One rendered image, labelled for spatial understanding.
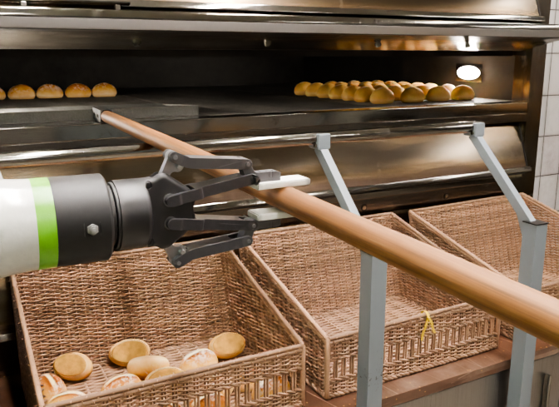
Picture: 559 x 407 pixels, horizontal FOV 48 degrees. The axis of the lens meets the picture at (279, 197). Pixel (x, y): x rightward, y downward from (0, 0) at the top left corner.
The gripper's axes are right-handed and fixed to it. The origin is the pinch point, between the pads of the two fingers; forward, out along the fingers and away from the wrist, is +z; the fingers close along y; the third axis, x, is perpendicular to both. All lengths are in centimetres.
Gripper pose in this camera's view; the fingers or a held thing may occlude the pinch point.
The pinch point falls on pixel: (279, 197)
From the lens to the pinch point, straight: 75.2
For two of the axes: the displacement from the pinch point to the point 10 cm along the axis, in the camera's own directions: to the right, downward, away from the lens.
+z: 8.9, -1.0, 4.5
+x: 4.6, 2.0, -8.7
